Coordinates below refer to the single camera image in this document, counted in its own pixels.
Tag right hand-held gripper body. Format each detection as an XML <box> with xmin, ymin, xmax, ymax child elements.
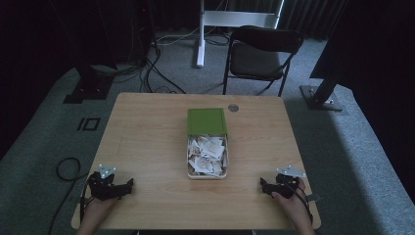
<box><xmin>270</xmin><ymin>164</ymin><xmax>307</xmax><ymax>200</ymax></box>

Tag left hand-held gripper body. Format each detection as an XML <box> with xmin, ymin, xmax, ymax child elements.
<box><xmin>86</xmin><ymin>164</ymin><xmax>124</xmax><ymax>202</ymax></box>

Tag person's left hand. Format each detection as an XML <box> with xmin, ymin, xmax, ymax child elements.
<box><xmin>84</xmin><ymin>195</ymin><xmax>119</xmax><ymax>223</ymax></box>

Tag person's right hand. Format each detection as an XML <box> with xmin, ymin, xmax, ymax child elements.
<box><xmin>271</xmin><ymin>178</ymin><xmax>313</xmax><ymax>223</ymax></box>

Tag white box tray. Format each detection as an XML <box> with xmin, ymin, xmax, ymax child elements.
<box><xmin>186</xmin><ymin>132</ymin><xmax>230</xmax><ymax>180</ymax></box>

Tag pile of paper scraps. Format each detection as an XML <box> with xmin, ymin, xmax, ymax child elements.
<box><xmin>188</xmin><ymin>134</ymin><xmax>228</xmax><ymax>177</ymax></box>

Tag green box sleeve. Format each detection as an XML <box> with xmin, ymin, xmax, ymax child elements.
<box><xmin>186</xmin><ymin>108</ymin><xmax>228</xmax><ymax>137</ymax></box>

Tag black stand with bolted base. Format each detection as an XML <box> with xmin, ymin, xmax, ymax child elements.
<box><xmin>299</xmin><ymin>0</ymin><xmax>350</xmax><ymax>113</ymax></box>

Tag black stand with flat base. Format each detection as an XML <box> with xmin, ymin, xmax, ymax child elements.
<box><xmin>63</xmin><ymin>63</ymin><xmax>115</xmax><ymax>105</ymax></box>

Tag black folding chair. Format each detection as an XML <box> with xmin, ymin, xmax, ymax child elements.
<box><xmin>222</xmin><ymin>24</ymin><xmax>305</xmax><ymax>98</ymax></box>

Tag white metal stand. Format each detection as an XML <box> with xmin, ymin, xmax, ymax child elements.
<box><xmin>195</xmin><ymin>0</ymin><xmax>286</xmax><ymax>69</ymax></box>

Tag dark curtain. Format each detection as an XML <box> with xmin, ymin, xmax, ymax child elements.
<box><xmin>224</xmin><ymin>0</ymin><xmax>346</xmax><ymax>41</ymax></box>

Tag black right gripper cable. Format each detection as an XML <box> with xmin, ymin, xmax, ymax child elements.
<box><xmin>283</xmin><ymin>182</ymin><xmax>315</xmax><ymax>224</ymax></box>

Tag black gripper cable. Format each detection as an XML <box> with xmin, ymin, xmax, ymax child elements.
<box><xmin>47</xmin><ymin>157</ymin><xmax>91</xmax><ymax>235</ymax></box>
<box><xmin>283</xmin><ymin>182</ymin><xmax>315</xmax><ymax>224</ymax></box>

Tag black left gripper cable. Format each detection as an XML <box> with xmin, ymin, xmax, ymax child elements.
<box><xmin>47</xmin><ymin>157</ymin><xmax>91</xmax><ymax>235</ymax></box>

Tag black floor cables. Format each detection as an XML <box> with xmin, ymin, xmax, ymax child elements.
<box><xmin>91</xmin><ymin>32</ymin><xmax>189</xmax><ymax>96</ymax></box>

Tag white floor cable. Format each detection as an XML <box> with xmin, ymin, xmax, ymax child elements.
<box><xmin>156</xmin><ymin>25</ymin><xmax>202</xmax><ymax>47</ymax></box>

